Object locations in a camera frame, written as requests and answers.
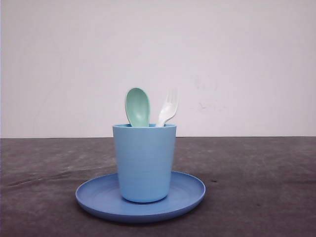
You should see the blue plastic plate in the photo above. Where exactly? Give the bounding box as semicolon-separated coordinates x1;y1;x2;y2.
76;171;206;223

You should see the white plastic fork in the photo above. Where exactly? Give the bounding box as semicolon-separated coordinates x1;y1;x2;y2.
156;89;179;127

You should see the light blue plastic cup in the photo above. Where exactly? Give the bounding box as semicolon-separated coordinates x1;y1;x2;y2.
113;124;177;203

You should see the mint green plastic spoon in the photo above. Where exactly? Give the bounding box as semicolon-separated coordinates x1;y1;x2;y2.
125;87;150;127

